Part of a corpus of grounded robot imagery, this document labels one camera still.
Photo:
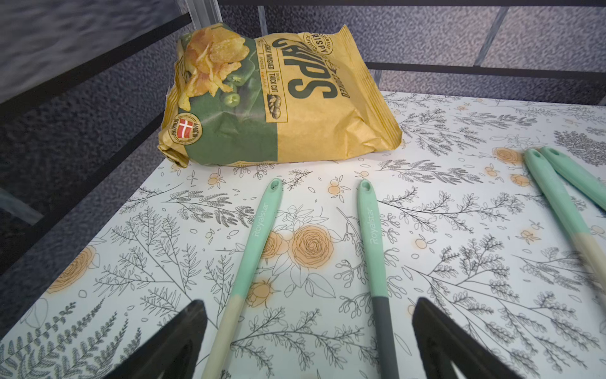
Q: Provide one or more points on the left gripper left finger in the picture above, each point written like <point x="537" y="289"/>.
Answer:
<point x="173" y="351"/>

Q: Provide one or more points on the green handle cream utensil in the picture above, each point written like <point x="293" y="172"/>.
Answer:
<point x="575" y="174"/>

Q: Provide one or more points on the green handle cream ladle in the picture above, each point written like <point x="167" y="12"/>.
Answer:
<point x="549" y="182"/>

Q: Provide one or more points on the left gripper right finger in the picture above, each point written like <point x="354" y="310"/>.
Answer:
<point x="446" y="349"/>

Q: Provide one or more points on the green handle dark utensil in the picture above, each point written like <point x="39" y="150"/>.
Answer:
<point x="372" y="240"/>

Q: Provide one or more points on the yellow chips bag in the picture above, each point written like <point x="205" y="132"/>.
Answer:
<point x="280" y="98"/>

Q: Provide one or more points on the green handle cream scraper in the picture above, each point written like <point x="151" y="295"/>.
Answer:
<point x="259" y="232"/>

